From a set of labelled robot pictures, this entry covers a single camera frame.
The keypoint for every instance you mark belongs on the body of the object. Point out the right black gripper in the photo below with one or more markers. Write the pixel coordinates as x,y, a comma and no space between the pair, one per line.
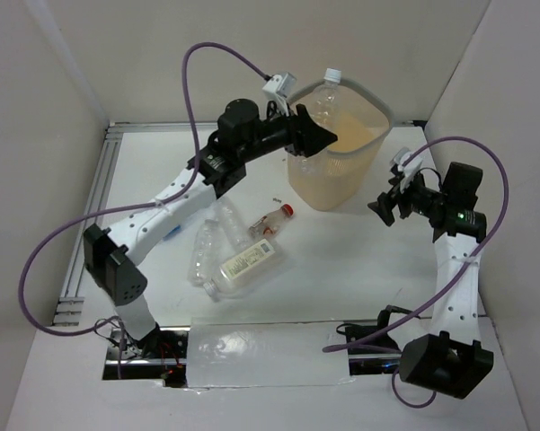
386,201

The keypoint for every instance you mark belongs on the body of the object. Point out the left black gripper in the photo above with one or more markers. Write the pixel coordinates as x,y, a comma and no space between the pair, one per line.
297,131

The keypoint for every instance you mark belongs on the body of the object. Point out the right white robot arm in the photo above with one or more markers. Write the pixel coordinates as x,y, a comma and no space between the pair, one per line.
449,358

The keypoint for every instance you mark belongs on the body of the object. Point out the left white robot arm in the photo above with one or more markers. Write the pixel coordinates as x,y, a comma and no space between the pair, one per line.
112,255

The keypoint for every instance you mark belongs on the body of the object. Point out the beige mesh waste bin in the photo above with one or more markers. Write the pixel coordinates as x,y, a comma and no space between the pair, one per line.
328,179

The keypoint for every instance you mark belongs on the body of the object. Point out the red cap dirty bottle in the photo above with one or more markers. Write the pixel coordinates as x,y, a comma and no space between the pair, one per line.
270,224

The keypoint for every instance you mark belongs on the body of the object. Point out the clear crushed bottle left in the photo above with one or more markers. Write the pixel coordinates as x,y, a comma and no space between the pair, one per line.
207,243

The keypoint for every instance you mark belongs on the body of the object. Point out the square bottle beige label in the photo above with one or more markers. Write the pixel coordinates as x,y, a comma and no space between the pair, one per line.
248,270

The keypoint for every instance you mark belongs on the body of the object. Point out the blue cap labelled bottle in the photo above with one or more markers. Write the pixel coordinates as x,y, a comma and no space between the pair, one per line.
172,233

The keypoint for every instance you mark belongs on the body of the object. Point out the white front cover panel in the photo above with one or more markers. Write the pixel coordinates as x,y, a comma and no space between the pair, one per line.
264,355

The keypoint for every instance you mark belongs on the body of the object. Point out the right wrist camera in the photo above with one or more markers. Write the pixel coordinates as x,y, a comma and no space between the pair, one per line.
405,166

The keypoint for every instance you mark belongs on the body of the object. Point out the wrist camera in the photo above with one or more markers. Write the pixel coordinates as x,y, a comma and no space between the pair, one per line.
405,166
279,86

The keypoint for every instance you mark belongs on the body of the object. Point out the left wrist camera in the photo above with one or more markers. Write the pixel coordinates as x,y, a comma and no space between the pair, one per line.
279,86

